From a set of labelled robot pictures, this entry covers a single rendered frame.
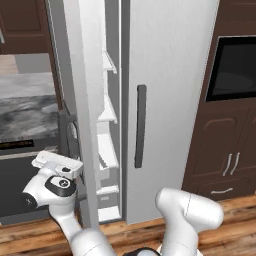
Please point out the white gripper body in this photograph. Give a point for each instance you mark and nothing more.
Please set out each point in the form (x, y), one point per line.
(50, 159)

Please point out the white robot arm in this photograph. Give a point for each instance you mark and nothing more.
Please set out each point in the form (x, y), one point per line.
(183, 213)

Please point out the grey fridge body with shelves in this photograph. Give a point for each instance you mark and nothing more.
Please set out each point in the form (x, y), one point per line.
(107, 150)

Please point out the grey freezer door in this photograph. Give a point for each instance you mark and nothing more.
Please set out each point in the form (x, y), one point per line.
(85, 83)

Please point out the grey fridge door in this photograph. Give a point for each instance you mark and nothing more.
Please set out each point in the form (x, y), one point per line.
(170, 100)

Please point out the black dishwasher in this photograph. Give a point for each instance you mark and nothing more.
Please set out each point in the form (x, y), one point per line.
(13, 183)

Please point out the brown drawer front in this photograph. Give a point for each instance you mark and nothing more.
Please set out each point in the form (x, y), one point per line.
(203, 188)

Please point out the brown cupboard door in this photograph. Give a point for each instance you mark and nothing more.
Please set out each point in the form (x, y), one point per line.
(248, 140)
(210, 143)

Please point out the brown tall oven cabinet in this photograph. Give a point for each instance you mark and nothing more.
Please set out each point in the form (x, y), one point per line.
(230, 16)

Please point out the brown wall cupboard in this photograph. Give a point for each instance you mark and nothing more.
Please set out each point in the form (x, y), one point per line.
(23, 23)

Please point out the black wall oven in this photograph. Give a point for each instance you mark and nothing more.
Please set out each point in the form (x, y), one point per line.
(233, 68)

